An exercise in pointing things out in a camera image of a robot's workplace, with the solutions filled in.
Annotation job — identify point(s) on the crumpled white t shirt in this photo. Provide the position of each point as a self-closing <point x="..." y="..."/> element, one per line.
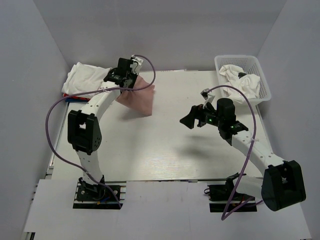
<point x="247" y="83"/>

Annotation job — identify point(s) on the folded blue t shirt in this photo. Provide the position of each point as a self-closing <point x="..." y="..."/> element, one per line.
<point x="76" y="100"/>

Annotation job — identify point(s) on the pink printed t shirt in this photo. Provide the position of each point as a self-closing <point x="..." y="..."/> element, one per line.
<point x="141" y="101"/>

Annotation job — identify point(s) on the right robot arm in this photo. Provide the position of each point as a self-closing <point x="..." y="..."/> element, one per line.
<point x="281" y="184"/>

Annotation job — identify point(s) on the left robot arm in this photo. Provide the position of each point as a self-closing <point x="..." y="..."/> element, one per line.
<point x="83" y="129"/>

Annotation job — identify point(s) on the folded red t shirt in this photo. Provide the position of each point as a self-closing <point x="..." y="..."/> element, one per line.
<point x="66" y="95"/>

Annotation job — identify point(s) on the folded white t shirt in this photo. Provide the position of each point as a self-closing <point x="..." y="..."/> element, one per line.
<point x="84" y="78"/>

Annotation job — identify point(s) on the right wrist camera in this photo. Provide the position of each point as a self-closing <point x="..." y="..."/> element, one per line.
<point x="226" y="109"/>

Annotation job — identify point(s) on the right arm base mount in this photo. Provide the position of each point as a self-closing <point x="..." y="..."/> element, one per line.
<point x="225" y="197"/>

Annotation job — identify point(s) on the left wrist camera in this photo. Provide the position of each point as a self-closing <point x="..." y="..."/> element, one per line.
<point x="129" y="66"/>

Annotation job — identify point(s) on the white plastic basket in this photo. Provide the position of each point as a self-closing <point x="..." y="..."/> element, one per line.
<point x="250" y="64"/>

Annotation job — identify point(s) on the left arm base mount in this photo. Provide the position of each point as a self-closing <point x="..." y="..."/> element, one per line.
<point x="97" y="197"/>

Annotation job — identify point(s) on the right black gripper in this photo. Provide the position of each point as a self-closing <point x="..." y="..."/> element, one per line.
<point x="198" y="112"/>

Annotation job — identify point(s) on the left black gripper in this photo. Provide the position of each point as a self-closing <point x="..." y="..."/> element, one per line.
<point x="135" y="77"/>

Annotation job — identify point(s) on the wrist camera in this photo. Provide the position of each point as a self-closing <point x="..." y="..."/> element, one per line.
<point x="129" y="66"/>
<point x="226" y="109"/>

